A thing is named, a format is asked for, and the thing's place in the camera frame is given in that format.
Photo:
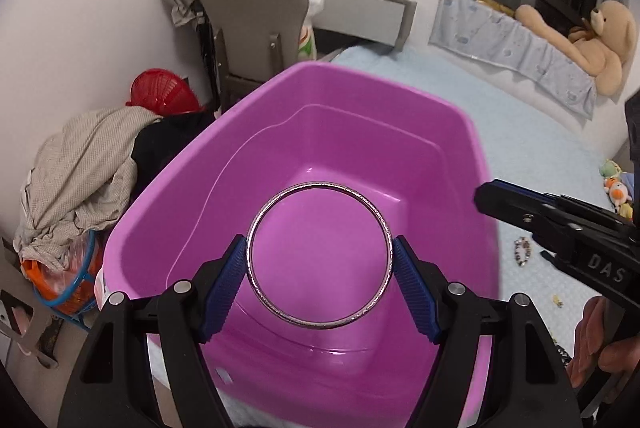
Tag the black cloth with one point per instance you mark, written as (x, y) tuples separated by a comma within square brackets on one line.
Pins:
[(170, 143)]

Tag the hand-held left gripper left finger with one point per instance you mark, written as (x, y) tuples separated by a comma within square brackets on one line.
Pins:
[(229, 279)]

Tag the orange plastic basket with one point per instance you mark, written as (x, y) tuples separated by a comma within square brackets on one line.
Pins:
[(65, 275)]

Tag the tan teddy bear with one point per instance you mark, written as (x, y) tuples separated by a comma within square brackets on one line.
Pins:
[(600, 48)]

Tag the small yellow trinket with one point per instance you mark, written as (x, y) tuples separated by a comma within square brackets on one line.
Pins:
[(557, 301)]

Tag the red plastic basket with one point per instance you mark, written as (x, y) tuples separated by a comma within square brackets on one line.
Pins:
[(160, 93)]

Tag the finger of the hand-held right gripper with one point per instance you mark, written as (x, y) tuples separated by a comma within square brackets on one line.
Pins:
[(560, 199), (505, 207)]

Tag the printed plastic bag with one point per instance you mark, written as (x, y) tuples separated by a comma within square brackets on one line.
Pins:
[(310, 35)]

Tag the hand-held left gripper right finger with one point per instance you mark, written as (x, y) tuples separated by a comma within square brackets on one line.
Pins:
[(413, 289)]

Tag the light blue bumper cloth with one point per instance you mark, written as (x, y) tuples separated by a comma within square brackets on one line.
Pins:
[(500, 43)]

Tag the person's right hand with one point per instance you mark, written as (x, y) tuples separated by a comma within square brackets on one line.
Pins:
[(590, 333)]

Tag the beige checked cloth pile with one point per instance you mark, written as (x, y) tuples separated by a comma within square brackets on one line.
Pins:
[(85, 168)]

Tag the small green plush toy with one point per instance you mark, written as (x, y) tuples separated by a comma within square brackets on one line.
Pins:
[(610, 168)]

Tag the grey desk with clutter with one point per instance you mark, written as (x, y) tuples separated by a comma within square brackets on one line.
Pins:
[(360, 10)]

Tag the light blue bedspread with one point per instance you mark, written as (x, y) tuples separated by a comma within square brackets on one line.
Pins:
[(510, 128)]

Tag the purple plastic tub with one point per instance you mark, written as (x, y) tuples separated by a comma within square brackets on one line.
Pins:
[(350, 133)]

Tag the silver bangle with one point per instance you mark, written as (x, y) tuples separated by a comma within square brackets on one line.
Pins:
[(318, 184)]

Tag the grey upholstered chair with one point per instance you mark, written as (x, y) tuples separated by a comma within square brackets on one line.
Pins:
[(250, 18)]

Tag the small white orange plush toy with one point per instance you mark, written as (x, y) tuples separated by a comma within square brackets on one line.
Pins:
[(617, 193)]

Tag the golden packet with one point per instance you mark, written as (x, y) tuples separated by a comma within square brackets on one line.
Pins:
[(492, 4)]

